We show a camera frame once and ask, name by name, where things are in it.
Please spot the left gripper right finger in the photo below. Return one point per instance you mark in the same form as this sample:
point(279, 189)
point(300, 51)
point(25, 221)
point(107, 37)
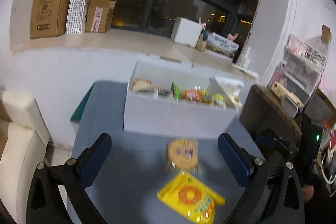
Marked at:
point(237, 159)

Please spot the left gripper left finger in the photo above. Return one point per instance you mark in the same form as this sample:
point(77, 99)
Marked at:
point(90, 162)

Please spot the orange Indian flying cake pack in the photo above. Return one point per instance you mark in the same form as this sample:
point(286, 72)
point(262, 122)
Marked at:
point(198, 95)

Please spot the green snack packet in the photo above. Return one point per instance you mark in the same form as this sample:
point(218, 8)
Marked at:
point(176, 91)

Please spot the dark wooden side table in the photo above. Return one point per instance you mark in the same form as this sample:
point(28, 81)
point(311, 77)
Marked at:
point(262, 111)

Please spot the Kuromi noodle snack pack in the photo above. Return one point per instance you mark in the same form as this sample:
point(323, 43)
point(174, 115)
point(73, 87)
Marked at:
point(182, 155)

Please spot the cream sofa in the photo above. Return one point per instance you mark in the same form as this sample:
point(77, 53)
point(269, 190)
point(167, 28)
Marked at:
point(24, 139)

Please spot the white cardboard storage box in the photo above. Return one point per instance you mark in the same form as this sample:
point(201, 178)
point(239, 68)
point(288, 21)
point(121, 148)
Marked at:
point(151, 109)

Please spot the white plastic drawer unit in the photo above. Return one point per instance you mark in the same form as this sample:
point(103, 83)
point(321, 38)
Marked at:
point(302, 66)

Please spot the landscape printed banner board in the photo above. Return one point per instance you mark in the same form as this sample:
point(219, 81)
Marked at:
point(221, 46)

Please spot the white perforated panel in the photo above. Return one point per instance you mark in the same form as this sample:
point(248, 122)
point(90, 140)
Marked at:
point(75, 17)

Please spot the white foam block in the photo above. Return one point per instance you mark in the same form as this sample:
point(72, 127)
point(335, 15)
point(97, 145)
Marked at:
point(186, 32)

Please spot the small open cardboard box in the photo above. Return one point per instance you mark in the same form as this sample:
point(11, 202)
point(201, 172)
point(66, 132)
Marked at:
point(99, 16)

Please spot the large brown cardboard box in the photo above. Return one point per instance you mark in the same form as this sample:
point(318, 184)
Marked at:
point(48, 18)

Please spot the yellow ring snack pack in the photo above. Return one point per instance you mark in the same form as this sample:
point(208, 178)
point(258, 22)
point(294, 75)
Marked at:
point(190, 198)

